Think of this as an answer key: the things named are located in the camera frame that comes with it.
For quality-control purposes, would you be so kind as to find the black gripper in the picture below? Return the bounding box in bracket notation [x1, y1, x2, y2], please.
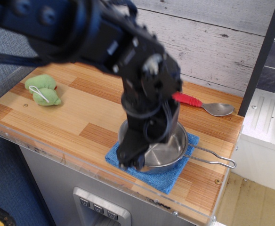
[117, 98, 180, 171]

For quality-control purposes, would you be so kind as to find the stainless steel tea pan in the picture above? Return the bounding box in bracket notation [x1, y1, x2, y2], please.
[125, 123, 236, 174]

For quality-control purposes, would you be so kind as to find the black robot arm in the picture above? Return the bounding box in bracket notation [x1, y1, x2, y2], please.
[0, 0, 184, 171]

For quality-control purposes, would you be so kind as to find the blue folded cloth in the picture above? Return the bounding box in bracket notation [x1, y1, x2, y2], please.
[105, 142, 189, 194]

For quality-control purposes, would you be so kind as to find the clear acrylic table edge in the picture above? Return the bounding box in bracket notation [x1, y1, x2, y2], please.
[0, 119, 244, 226]

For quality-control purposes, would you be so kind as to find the silver dispenser button panel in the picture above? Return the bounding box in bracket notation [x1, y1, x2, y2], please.
[73, 187, 131, 226]

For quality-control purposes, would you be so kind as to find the green plush toy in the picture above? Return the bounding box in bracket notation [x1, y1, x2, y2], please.
[24, 74, 61, 106]

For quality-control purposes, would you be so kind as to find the white ribbed appliance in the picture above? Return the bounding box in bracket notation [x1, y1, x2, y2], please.
[232, 89, 275, 189]

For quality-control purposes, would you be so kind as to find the red handled metal spoon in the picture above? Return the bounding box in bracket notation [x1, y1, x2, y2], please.
[172, 92, 235, 117]

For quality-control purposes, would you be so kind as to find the black right frame post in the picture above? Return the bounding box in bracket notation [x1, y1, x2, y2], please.
[238, 9, 275, 117]

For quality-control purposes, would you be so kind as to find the black braided cable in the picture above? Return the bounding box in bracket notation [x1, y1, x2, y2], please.
[0, 52, 46, 66]

